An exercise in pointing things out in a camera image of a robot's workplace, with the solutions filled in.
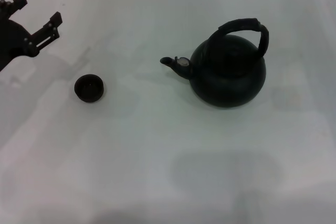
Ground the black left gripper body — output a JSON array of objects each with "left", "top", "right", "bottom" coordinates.
[{"left": 0, "top": 16, "right": 35, "bottom": 73}]

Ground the small dark round teacup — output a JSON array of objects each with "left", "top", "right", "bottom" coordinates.
[{"left": 73, "top": 73, "right": 105, "bottom": 103}]

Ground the dark round teapot with handle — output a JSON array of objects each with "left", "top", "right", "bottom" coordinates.
[{"left": 159, "top": 17, "right": 270, "bottom": 109}]

